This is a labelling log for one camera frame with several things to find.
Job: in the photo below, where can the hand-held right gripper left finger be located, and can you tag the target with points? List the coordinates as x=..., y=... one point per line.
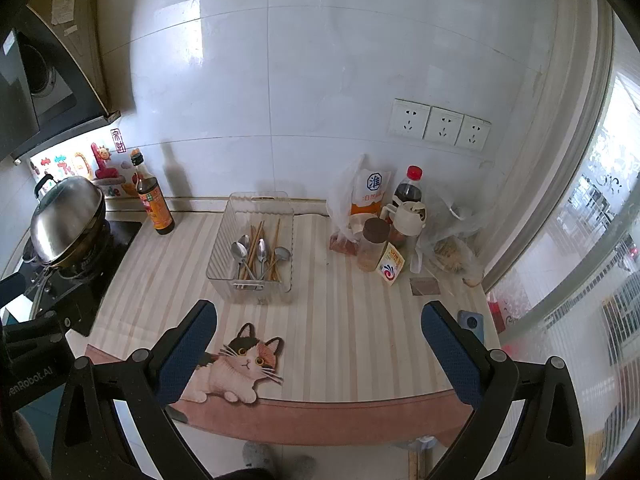
x=192, y=347

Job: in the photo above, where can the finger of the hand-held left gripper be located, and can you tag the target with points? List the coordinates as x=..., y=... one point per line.
x=10, y=290

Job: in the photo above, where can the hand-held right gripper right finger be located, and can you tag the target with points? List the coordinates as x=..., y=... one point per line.
x=447, y=352

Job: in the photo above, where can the clear plastic basket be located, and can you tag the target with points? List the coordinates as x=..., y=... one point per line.
x=225, y=280

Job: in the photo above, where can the steel spoon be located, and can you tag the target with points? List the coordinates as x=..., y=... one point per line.
x=282, y=254
x=245, y=240
x=263, y=249
x=239, y=251

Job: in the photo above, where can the wooden chopstick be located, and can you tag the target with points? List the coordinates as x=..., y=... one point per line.
x=258, y=237
x=252, y=245
x=274, y=240
x=277, y=232

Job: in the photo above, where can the person's left forearm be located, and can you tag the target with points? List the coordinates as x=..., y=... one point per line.
x=30, y=445

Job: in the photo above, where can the blue grey phone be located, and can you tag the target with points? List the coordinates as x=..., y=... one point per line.
x=470, y=320

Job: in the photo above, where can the red object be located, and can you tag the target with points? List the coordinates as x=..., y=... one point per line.
x=496, y=312

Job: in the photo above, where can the small brown card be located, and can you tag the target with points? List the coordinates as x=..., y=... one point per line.
x=425, y=287

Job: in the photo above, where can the steel wok lid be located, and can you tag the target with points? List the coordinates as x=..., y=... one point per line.
x=67, y=220

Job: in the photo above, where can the black wok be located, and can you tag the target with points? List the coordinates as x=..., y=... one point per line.
x=95, y=252

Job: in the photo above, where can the yellow white packet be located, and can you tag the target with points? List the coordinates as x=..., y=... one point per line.
x=391, y=265

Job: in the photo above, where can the striped cat print table mat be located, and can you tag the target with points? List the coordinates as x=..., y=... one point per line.
x=340, y=320

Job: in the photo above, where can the clear plastic bag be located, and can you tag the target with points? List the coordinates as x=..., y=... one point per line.
x=452, y=240

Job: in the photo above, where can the black gas stove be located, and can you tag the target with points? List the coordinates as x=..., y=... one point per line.
x=122, y=232

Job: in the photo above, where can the brown lid jar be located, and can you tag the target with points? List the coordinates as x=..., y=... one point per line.
x=374, y=245

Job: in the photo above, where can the dark soy sauce bottle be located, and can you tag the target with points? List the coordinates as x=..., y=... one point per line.
x=156, y=205

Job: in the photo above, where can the frosted window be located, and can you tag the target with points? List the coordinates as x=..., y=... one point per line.
x=575, y=260

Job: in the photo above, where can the cola bottle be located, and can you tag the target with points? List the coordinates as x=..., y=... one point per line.
x=409, y=190

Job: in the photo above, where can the white plastic bag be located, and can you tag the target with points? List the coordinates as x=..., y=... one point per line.
x=340, y=210

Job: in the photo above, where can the white orange salt pouch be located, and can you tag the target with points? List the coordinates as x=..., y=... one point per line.
x=371, y=190

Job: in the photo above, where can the black range hood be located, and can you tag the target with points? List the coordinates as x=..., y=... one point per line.
x=50, y=85

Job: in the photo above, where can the colourful wall stickers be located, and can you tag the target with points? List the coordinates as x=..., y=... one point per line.
x=110, y=175

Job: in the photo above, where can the white wall socket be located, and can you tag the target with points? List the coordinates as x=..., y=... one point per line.
x=444, y=126
x=410, y=119
x=473, y=133

